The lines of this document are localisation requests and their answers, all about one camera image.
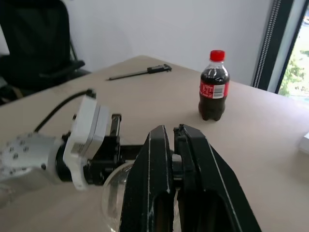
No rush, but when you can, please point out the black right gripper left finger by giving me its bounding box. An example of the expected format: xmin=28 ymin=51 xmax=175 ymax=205
xmin=120 ymin=125 xmax=174 ymax=232

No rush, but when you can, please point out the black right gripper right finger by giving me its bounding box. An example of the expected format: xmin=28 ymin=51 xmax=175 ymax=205
xmin=172 ymin=123 xmax=263 ymax=232

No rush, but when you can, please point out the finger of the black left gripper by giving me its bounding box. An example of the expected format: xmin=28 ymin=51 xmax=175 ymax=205
xmin=119 ymin=144 xmax=144 ymax=157

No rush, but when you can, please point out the clear glass mug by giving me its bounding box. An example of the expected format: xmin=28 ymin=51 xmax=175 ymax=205
xmin=101 ymin=161 xmax=136 ymax=232

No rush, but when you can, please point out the black digital caliper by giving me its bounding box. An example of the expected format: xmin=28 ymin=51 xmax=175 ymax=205
xmin=105 ymin=63 xmax=173 ymax=82

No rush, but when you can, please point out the cola bottle with red cap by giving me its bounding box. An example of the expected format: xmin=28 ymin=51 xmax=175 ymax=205
xmin=198 ymin=49 xmax=231 ymax=121

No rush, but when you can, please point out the white box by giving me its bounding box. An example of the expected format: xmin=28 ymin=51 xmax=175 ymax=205
xmin=298 ymin=131 xmax=309 ymax=155

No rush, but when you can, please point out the black office chair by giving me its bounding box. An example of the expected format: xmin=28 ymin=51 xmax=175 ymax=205
xmin=0 ymin=0 xmax=93 ymax=105

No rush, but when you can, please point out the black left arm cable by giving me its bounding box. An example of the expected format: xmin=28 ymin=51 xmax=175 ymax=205
xmin=34 ymin=89 xmax=97 ymax=133

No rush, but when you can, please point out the dark window frame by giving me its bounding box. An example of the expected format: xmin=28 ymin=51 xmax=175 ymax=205
xmin=250 ymin=0 xmax=308 ymax=94

